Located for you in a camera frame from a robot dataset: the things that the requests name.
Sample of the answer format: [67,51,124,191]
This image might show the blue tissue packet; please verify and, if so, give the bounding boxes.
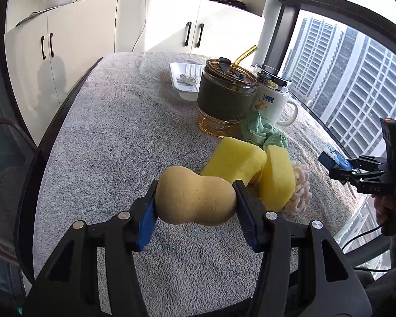
[318,144,354,173]

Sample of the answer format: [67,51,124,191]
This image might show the person's right hand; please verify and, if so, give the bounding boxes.
[374,190,396,237]

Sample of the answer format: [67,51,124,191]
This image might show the white mug with metal lid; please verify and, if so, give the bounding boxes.
[249,63,299,128]

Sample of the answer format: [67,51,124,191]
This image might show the green cloth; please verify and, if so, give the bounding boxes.
[242,110,289,151]

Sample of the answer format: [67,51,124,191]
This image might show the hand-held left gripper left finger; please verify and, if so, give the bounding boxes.
[23,180,159,317]

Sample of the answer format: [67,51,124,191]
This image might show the grey towel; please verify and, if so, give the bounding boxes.
[33,51,367,317]

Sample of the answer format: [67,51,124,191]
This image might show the white cabinet with bowl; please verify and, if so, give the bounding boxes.
[4,0,146,146]

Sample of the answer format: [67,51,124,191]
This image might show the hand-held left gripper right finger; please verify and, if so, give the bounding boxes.
[233,180,373,317]

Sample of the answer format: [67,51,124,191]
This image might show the tan peanut-shaped sponge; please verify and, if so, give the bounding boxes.
[154,165,239,227]

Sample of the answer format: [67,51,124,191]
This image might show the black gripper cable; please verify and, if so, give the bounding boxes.
[341,224,395,272]

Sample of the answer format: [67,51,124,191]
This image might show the high-rise buildings outside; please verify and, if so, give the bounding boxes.
[282,7,396,159]

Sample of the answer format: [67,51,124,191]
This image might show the white plastic tray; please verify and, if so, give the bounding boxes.
[169,62,212,101]

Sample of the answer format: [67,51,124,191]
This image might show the cream chenille scrubber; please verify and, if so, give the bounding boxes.
[282,159,312,217]

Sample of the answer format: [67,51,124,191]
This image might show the amber glass tumbler with straw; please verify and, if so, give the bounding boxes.
[197,44,258,138]

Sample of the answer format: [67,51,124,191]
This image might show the white hanging cable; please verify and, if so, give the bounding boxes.
[132,0,152,53]

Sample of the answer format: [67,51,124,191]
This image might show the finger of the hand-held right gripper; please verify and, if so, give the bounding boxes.
[328,168,384,186]
[346,155,387,173]

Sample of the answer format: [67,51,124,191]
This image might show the yellow rectangular sponge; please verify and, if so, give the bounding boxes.
[201,136,268,185]
[259,145,297,212]

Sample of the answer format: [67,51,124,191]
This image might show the black window frame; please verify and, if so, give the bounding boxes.
[261,0,396,271]

